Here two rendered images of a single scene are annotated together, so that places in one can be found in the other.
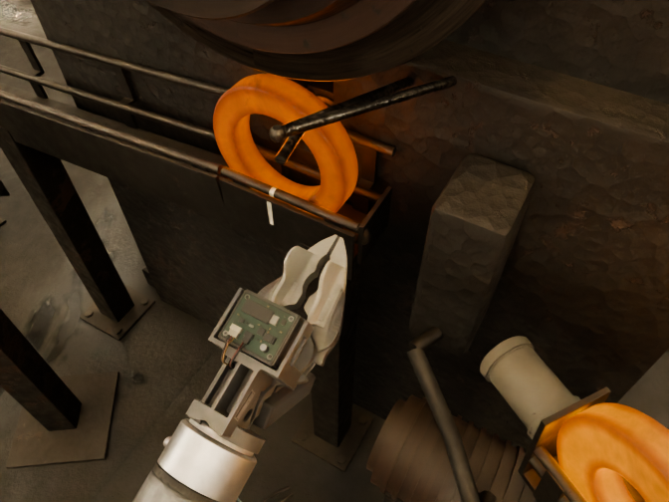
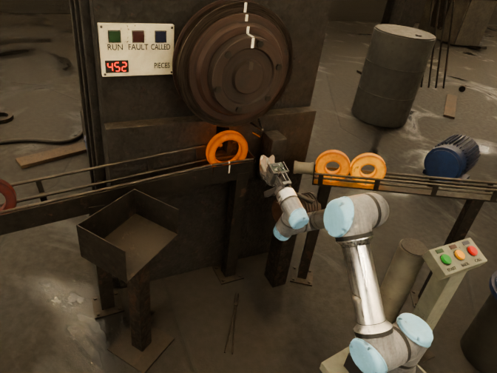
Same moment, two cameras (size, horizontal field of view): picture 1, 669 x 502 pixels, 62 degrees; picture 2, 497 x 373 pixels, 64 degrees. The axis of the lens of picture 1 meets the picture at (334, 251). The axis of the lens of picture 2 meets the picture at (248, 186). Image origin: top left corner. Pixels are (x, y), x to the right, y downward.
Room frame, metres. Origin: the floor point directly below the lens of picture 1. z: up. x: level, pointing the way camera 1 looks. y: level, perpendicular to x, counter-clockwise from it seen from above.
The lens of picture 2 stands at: (-0.37, 1.31, 1.58)
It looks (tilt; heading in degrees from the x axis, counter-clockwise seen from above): 33 degrees down; 300
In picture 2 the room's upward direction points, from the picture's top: 8 degrees clockwise
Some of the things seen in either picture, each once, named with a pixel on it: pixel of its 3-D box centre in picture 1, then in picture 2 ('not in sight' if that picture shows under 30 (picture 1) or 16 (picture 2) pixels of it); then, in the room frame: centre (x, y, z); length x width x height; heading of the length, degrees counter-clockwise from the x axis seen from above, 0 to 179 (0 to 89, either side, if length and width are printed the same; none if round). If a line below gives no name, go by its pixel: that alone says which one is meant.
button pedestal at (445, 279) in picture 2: not in sight; (431, 305); (-0.48, -0.17, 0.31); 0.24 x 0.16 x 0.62; 60
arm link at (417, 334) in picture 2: not in sight; (407, 338); (-0.43, 0.29, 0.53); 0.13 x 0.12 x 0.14; 62
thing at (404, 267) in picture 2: not in sight; (395, 289); (-0.32, -0.21, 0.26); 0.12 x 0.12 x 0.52
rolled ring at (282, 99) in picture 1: (284, 151); (227, 151); (0.50, 0.06, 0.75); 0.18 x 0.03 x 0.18; 59
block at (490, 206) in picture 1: (466, 261); (271, 157); (0.39, -0.15, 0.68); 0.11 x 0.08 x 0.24; 150
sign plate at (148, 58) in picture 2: not in sight; (137, 49); (0.76, 0.30, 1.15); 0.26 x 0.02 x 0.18; 60
